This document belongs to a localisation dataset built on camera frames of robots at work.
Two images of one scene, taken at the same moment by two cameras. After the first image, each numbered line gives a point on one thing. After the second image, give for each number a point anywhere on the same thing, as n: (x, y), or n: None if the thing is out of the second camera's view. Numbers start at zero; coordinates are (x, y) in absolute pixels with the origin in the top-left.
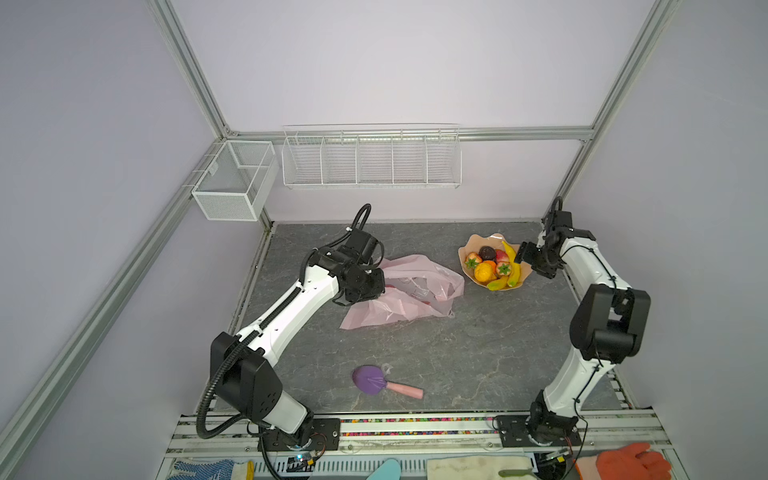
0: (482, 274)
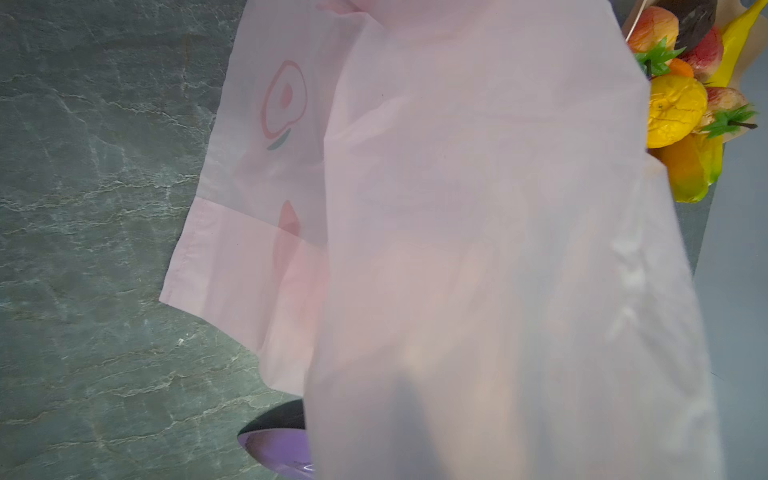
0: (676, 106)
